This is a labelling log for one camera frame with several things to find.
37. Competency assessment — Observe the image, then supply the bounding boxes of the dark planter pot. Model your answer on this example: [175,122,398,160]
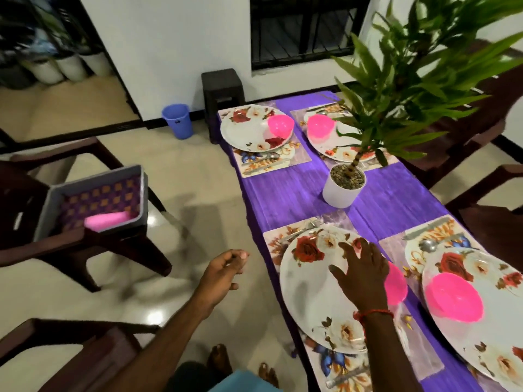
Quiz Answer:
[0,61,35,91]

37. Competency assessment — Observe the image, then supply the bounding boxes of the person's right forearm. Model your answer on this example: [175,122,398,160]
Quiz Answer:
[355,313,426,392]

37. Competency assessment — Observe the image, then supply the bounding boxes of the checkered purple orange cloth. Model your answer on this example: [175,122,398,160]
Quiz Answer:
[57,177,142,234]

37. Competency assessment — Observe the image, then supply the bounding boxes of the black metal grille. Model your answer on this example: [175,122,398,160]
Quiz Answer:
[250,0,374,72]

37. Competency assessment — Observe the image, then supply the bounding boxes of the steel fork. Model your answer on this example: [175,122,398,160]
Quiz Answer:
[273,223,325,247]

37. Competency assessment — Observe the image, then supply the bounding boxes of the person's foot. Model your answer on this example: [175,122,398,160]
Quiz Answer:
[257,362,281,389]
[206,342,235,381]

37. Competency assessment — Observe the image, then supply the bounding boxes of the person's teal t-shirt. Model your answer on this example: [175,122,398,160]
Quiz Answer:
[208,370,284,392]

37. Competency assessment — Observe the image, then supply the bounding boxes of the person's left foot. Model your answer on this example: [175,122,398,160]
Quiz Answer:
[206,342,235,381]

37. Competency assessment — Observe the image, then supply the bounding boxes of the grey plastic tray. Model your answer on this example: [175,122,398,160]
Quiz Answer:
[33,164,150,244]

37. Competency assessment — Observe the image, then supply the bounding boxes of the person's right foot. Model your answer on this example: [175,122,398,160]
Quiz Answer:
[257,362,281,389]

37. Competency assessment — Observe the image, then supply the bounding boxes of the white floral plate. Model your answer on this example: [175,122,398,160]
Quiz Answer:
[422,247,523,392]
[220,105,296,154]
[306,110,382,165]
[279,224,410,355]

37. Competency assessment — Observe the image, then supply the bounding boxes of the red wrist thread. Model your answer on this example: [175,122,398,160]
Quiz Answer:
[352,308,396,322]

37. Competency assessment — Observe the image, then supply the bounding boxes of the person's dark trousers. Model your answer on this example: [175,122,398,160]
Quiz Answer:
[167,360,222,392]

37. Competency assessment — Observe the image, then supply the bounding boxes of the person's left forearm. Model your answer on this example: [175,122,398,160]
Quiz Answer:
[102,298,220,392]

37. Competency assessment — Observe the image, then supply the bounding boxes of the purple tablecloth table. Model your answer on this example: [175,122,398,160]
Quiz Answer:
[216,91,491,392]

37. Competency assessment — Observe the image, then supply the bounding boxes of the steel cutlery piece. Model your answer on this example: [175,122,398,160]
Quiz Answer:
[240,151,293,173]

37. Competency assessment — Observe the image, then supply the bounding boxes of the steel spoon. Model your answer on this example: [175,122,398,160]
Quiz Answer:
[416,236,447,255]

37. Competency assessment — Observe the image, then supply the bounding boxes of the person's left hand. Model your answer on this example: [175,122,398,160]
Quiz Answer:
[193,249,251,313]

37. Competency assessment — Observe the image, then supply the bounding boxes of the person's right hand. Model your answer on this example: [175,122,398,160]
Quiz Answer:
[329,239,392,317]

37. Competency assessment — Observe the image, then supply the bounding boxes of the pink plastic bowl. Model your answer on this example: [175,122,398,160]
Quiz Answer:
[306,114,338,143]
[267,115,296,142]
[425,272,485,324]

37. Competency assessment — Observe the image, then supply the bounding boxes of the blue plastic bucket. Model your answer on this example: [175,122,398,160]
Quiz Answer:
[161,103,194,142]

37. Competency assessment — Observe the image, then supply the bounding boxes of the black stool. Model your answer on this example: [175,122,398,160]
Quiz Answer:
[201,68,247,124]

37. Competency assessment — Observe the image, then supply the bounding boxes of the green plant in white pot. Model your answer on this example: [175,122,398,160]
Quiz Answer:
[322,0,523,211]

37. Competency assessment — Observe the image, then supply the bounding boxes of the small white planter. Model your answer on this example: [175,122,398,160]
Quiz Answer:
[78,45,114,79]
[54,48,90,83]
[25,53,65,85]

